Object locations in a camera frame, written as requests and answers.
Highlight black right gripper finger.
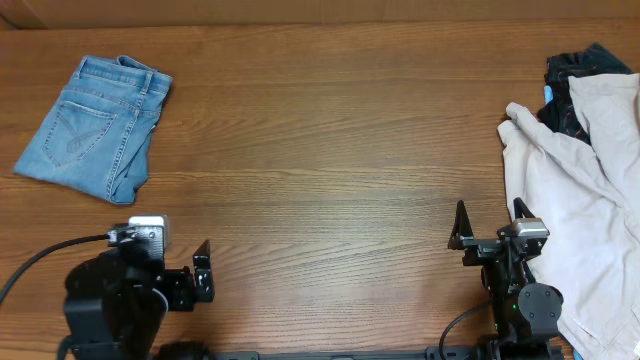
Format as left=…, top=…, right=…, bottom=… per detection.
left=513, top=197, right=535, bottom=219
left=448, top=200, right=474, bottom=249

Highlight light blue denim jeans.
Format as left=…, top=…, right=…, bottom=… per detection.
left=13, top=55, right=173, bottom=205

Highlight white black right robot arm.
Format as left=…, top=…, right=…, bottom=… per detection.
left=448, top=197, right=564, bottom=359

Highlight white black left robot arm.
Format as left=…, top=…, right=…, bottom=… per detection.
left=57, top=215, right=481, bottom=360

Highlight beige cloth garment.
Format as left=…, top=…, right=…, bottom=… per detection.
left=498, top=74, right=639, bottom=359

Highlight dark navy garment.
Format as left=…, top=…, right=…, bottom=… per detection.
left=537, top=42, right=632, bottom=146

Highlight brown cardboard backboard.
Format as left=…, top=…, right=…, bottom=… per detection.
left=1, top=0, right=639, bottom=29

